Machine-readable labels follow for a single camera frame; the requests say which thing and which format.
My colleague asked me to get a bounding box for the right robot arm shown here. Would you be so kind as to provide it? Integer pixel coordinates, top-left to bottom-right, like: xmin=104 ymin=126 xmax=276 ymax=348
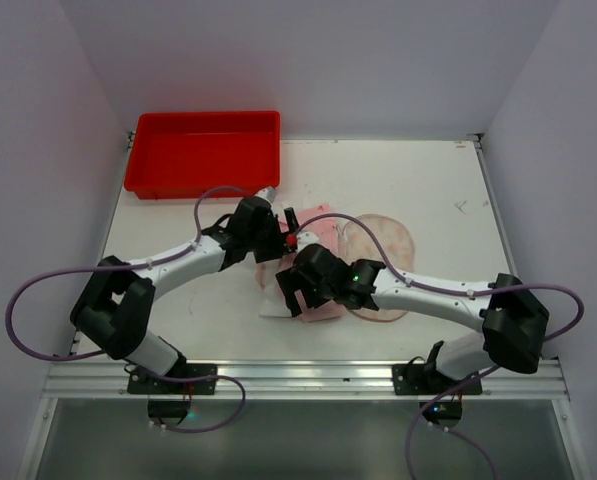
xmin=276 ymin=244 xmax=549 ymax=393

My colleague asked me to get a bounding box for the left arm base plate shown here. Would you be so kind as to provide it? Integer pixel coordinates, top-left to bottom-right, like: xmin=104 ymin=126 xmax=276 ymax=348
xmin=127 ymin=363 xmax=218 ymax=396

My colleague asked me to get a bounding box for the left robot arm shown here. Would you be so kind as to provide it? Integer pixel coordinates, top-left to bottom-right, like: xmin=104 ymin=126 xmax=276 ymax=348
xmin=70 ymin=189 xmax=299 ymax=378

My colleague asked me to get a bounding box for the aluminium front rail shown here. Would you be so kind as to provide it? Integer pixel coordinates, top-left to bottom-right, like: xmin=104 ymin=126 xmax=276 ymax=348
xmin=41 ymin=359 xmax=569 ymax=401

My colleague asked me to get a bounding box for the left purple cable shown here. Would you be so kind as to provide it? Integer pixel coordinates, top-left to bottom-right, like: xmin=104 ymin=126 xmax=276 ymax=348
xmin=5 ymin=185 xmax=267 ymax=434

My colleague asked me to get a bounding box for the red plastic bin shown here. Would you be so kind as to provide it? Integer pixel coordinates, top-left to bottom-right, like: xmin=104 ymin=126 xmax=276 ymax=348
xmin=124 ymin=111 xmax=281 ymax=200

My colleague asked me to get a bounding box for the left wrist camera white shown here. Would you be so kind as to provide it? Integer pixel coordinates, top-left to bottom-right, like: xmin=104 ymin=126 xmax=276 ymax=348
xmin=256 ymin=186 xmax=277 ymax=204

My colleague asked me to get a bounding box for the white bra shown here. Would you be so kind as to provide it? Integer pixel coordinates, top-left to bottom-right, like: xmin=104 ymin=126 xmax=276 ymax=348
xmin=255 ymin=219 xmax=344 ymax=323

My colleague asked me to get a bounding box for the pink bra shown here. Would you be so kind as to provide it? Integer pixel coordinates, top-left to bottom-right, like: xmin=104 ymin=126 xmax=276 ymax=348
xmin=272 ymin=201 xmax=349 ymax=325

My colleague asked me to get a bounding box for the floral mesh laundry bag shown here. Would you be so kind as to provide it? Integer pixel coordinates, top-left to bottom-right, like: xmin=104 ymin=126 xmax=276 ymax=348
xmin=335 ymin=213 xmax=415 ymax=323

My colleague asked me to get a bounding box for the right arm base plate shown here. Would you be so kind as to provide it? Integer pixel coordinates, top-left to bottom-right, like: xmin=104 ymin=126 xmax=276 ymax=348
xmin=391 ymin=363 xmax=483 ymax=396

